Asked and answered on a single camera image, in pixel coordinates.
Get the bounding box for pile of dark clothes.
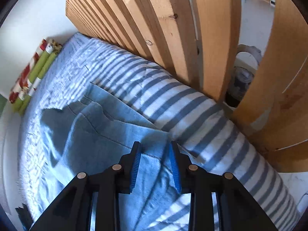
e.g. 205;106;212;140
15;203;33;231

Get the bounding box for blue striped bed sheet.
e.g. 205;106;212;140
14;32;301;231

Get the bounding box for grey round container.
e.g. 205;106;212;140
226;44;263;108

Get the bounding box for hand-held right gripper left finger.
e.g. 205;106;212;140
30;141;141;231

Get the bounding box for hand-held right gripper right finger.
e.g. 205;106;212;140
168;141;277;231

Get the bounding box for light blue denim pants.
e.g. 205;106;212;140
40;82;193;231

